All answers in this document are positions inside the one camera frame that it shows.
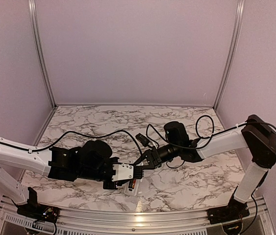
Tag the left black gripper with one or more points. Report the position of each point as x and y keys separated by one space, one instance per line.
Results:
x=113 y=186

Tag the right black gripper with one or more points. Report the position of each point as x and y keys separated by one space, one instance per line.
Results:
x=153 y=158

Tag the orange battery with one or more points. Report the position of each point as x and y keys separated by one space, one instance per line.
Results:
x=132 y=184

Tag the white remote control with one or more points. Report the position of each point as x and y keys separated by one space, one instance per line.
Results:
x=132 y=192

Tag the white battery cover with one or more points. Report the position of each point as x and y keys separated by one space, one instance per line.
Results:
x=150 y=194

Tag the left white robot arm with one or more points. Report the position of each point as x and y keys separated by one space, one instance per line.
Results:
x=92 y=161

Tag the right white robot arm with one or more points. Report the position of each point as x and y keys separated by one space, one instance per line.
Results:
x=254 y=134

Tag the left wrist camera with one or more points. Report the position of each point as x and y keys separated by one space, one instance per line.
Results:
x=127 y=172

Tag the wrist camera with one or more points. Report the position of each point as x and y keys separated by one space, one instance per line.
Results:
x=143 y=140
x=127 y=172

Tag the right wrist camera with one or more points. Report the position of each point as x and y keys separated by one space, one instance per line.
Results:
x=143 y=140

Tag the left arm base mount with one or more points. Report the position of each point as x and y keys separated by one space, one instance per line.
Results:
x=41 y=212

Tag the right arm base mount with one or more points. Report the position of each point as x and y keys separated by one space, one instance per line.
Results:
x=227 y=213

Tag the front aluminium rail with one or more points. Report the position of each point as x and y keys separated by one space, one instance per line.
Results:
x=87 y=222

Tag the right aluminium frame post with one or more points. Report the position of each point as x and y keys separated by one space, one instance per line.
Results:
x=231 y=53

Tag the aluminium frame post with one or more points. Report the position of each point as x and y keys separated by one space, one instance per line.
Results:
x=40 y=54
x=231 y=53

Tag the left aluminium frame post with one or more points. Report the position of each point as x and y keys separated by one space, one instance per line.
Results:
x=40 y=54

